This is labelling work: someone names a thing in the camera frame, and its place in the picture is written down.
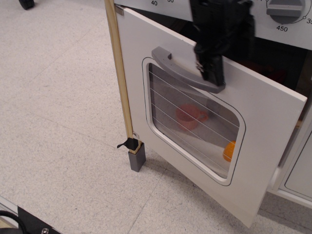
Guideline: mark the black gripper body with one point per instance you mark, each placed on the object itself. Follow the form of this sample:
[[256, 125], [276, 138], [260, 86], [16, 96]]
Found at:
[[209, 62]]

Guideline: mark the grey oven door handle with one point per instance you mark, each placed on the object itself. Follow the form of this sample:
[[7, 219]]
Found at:
[[164, 60]]

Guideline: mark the white toy oven door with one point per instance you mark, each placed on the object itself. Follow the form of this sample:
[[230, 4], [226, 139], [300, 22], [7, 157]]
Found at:
[[256, 112]]

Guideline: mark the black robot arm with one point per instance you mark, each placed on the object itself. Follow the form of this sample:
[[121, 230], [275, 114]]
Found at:
[[225, 28]]

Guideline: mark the pink toy cup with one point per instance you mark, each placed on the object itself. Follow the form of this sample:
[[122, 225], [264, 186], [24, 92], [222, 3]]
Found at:
[[189, 116]]

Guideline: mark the white toy kitchen cabinet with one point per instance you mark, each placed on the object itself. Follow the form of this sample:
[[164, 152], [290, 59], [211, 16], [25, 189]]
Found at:
[[279, 53]]

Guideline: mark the grey temperature knob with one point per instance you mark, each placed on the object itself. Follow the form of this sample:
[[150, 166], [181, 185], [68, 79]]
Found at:
[[285, 11]]

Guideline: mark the orange toy fruit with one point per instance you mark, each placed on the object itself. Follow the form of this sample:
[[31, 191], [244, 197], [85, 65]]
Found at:
[[229, 151]]

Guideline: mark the metal door hinge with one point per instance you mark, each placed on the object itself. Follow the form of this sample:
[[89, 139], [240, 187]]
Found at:
[[119, 10]]

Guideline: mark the black tape piece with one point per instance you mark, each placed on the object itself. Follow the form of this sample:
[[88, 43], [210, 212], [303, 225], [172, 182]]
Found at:
[[130, 143]]

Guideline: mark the white lower cabinet door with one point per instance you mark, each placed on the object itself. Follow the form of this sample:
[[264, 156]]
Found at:
[[298, 177]]

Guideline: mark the black caster wheel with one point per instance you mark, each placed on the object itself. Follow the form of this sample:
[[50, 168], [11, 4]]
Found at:
[[27, 4]]

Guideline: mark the wooden corner post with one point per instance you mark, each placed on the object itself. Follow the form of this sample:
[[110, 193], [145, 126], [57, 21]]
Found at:
[[117, 53]]

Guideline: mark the grey post foot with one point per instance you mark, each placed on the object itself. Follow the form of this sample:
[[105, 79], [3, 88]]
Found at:
[[137, 160]]

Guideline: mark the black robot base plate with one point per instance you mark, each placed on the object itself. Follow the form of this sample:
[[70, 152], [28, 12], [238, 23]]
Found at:
[[35, 225]]

